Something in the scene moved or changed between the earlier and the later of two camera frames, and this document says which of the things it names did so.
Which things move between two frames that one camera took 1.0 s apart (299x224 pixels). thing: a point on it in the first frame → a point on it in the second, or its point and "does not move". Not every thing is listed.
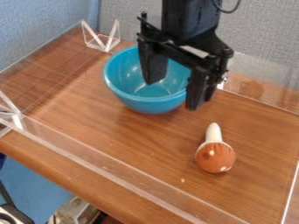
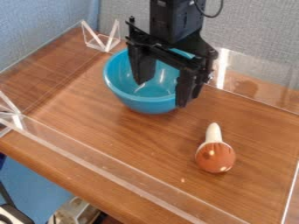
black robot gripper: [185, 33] → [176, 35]
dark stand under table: [11, 214] does not move
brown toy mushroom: [215, 156] does not move
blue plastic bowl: [128, 88] does not move
